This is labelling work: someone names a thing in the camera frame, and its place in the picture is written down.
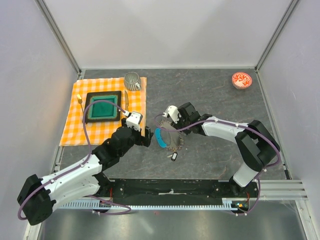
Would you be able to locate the blue keyring with metal rings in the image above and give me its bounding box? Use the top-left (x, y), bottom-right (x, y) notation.
top-left (155, 120), bottom-right (184, 152)

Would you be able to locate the black key tag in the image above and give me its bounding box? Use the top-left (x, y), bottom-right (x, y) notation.
top-left (171, 152), bottom-right (178, 162)

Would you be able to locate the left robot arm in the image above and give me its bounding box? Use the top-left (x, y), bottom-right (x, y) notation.
top-left (17, 119), bottom-right (154, 226)

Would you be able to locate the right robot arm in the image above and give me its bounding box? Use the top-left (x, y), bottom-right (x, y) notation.
top-left (163, 102), bottom-right (281, 197)

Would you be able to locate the orange checkered cloth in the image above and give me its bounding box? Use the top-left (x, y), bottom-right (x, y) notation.
top-left (59, 77), bottom-right (147, 146)

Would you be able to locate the green square plate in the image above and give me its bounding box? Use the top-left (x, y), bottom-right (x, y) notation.
top-left (85, 91), bottom-right (122, 124)

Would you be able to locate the grey striped mug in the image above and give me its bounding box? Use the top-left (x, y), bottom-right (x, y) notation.
top-left (123, 72), bottom-right (142, 91)

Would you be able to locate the red patterned bowl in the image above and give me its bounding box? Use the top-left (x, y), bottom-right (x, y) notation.
top-left (231, 72), bottom-right (253, 90)

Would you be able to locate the gold fork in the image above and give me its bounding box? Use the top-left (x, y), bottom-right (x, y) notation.
top-left (76, 94), bottom-right (84, 113)

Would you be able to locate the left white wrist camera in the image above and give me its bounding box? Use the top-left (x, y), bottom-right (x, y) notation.
top-left (124, 110), bottom-right (143, 132)

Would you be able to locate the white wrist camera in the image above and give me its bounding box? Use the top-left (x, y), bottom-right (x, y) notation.
top-left (161, 105), bottom-right (181, 124)
top-left (124, 110), bottom-right (143, 132)

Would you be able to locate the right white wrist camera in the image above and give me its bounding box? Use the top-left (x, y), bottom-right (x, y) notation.
top-left (161, 105), bottom-right (181, 124)

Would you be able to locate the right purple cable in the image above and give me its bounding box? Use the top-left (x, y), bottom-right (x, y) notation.
top-left (155, 114), bottom-right (281, 216)

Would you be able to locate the purple cable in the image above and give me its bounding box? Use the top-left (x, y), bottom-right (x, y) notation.
top-left (155, 114), bottom-right (281, 216)
top-left (16, 99), bottom-right (133, 220)

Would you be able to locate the wooden handled knife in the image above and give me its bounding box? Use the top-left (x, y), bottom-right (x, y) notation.
top-left (124, 90), bottom-right (130, 111)

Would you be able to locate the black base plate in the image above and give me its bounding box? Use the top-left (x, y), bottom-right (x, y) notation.
top-left (96, 178), bottom-right (258, 206)

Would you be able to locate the grey cable duct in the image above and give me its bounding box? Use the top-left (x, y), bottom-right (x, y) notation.
top-left (59, 198), bottom-right (242, 211)

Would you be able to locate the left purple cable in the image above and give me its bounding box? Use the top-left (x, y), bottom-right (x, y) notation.
top-left (16, 99), bottom-right (133, 220)

